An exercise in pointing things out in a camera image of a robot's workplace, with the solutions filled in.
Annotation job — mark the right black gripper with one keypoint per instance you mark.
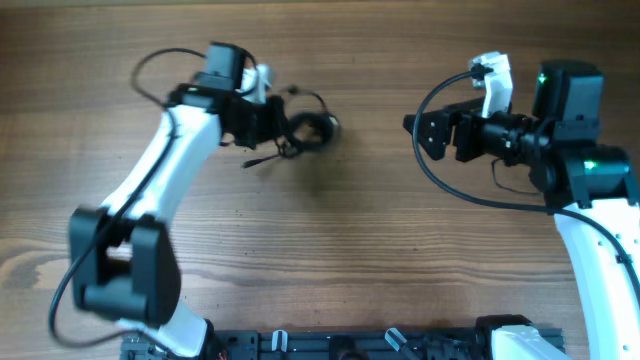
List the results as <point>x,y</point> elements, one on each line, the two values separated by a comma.
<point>467,116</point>

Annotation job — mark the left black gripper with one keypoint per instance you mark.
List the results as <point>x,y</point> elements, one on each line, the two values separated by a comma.
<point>278,131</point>

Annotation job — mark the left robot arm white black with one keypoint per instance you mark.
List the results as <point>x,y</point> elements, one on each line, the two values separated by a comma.
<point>123,266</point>

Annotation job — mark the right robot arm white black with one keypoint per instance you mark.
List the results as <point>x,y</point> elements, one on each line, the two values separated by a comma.
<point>590,189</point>

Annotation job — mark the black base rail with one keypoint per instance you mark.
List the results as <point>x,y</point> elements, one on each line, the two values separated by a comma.
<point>455,343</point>

